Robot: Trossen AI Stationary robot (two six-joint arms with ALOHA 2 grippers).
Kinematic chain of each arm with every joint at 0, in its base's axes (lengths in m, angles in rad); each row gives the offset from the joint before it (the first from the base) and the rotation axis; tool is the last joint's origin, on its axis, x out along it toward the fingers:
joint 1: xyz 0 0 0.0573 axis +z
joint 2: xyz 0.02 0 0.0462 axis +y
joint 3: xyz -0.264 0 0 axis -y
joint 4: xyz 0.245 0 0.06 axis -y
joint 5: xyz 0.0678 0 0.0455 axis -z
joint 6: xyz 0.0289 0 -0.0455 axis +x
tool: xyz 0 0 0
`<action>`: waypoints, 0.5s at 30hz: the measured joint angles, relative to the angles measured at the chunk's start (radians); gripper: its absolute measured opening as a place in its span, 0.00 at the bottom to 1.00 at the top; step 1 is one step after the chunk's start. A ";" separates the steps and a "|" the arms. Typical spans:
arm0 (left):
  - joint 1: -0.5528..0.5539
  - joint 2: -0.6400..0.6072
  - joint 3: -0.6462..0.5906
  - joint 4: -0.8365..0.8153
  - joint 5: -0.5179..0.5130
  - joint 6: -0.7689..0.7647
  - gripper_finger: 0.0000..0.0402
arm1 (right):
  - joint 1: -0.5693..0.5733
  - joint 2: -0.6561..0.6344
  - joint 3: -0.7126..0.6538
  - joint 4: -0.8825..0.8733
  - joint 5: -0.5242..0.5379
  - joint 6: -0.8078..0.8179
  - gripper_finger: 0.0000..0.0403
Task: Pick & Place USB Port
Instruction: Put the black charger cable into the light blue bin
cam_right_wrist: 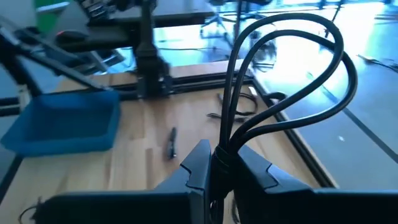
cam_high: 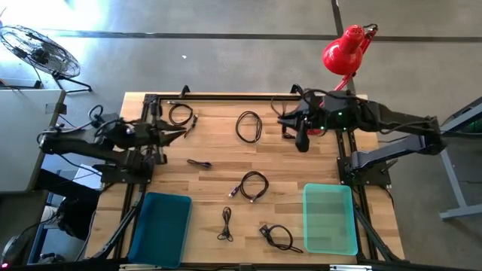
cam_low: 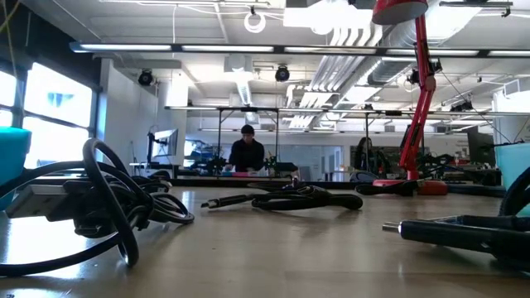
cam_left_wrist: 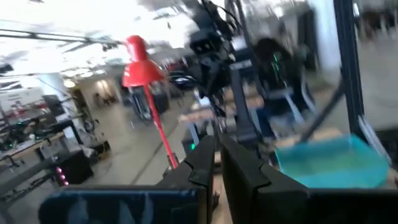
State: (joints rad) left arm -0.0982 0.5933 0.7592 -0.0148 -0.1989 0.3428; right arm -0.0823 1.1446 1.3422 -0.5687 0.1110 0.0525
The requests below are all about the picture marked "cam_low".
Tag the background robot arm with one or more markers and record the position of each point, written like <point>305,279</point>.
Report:
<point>285,167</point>
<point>435,161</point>
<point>215,165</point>

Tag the person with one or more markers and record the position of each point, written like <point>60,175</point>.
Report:
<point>364,155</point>
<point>247,155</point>

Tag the round black ceiling fixture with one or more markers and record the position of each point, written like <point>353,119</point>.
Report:
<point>282,73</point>
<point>145,78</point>

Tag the computer monitor on stand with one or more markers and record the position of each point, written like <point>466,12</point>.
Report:
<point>165,142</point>

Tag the black chair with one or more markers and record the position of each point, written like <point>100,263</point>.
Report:
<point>364,177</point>

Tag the long overhead light bar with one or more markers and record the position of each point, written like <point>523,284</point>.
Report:
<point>124,47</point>

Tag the red desk lamp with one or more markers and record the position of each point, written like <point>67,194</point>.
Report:
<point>397,10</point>

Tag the large bright window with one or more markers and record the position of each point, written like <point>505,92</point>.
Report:
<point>58,95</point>

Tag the dark computer monitor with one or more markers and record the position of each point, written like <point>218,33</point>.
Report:
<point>480,149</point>

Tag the blue plastic bin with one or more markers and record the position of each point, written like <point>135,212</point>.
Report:
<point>513,174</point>
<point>12,157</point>

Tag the silver ventilation duct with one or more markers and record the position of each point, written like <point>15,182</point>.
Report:
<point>389,70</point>

